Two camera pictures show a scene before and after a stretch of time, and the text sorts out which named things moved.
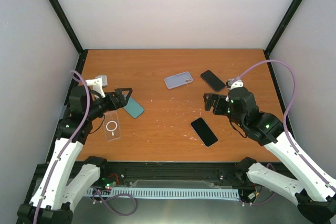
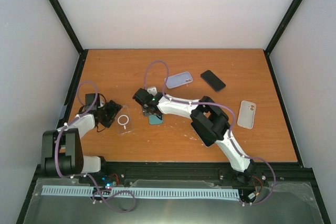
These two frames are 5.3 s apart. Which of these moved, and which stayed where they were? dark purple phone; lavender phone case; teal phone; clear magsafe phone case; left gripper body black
Moved: teal phone; clear magsafe phone case; left gripper body black
Stayed: dark purple phone; lavender phone case
